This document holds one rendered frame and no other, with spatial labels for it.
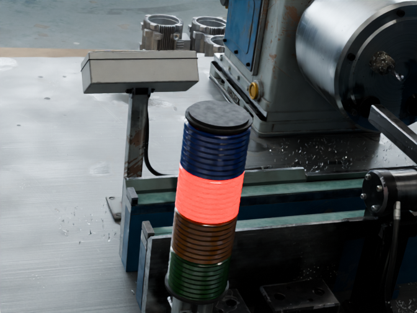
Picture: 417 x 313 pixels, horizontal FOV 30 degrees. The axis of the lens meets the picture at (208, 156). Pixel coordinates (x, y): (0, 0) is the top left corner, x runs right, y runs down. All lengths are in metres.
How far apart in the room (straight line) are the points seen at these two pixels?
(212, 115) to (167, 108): 1.02
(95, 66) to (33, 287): 0.33
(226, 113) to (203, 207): 0.09
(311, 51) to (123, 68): 0.40
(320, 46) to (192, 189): 0.75
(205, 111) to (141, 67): 0.51
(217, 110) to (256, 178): 0.52
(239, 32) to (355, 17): 0.39
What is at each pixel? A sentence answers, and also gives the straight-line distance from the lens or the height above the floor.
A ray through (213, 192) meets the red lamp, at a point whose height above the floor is 1.15.
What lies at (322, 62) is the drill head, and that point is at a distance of 1.40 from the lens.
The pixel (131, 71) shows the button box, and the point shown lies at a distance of 1.18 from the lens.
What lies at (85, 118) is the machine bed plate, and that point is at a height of 0.80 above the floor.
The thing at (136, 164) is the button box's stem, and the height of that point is 0.89.
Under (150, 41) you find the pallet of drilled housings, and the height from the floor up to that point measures 0.26.
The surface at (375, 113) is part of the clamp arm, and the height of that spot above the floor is 1.02.
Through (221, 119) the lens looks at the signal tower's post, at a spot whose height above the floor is 1.22.
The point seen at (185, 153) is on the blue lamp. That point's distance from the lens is 0.69.
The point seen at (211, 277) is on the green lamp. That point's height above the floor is 1.06.
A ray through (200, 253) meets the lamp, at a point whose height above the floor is 1.09.
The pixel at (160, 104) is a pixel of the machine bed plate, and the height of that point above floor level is 0.80.
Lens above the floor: 1.50
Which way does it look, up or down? 27 degrees down
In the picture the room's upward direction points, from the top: 7 degrees clockwise
